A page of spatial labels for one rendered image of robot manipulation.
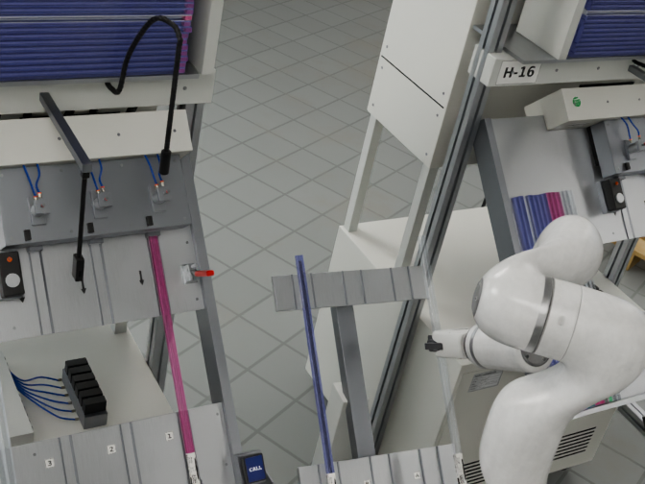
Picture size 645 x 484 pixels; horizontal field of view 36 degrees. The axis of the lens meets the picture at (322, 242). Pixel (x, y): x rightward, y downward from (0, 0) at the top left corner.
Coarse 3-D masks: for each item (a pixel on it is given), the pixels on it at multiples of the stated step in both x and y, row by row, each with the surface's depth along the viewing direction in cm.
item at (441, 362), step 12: (420, 240) 198; (420, 252) 198; (432, 288) 197; (432, 300) 196; (432, 312) 196; (432, 324) 196; (444, 360) 194; (444, 372) 194; (444, 384) 193; (444, 396) 193; (456, 432) 191; (456, 444) 191
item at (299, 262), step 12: (300, 264) 199; (300, 276) 198; (300, 288) 198; (312, 324) 197; (312, 336) 196; (312, 348) 196; (312, 360) 195; (312, 372) 195; (324, 408) 194; (324, 420) 193; (324, 432) 192; (324, 444) 192; (324, 456) 192
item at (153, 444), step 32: (160, 416) 184; (192, 416) 187; (32, 448) 173; (64, 448) 175; (96, 448) 178; (128, 448) 181; (160, 448) 183; (224, 448) 189; (32, 480) 172; (64, 480) 174; (96, 480) 177; (128, 480) 180; (160, 480) 182; (224, 480) 188
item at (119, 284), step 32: (32, 256) 178; (64, 256) 181; (96, 256) 184; (128, 256) 187; (160, 256) 189; (192, 256) 192; (32, 288) 177; (64, 288) 180; (96, 288) 182; (128, 288) 186; (192, 288) 191; (0, 320) 174; (32, 320) 176; (64, 320) 179; (96, 320) 182; (128, 320) 184
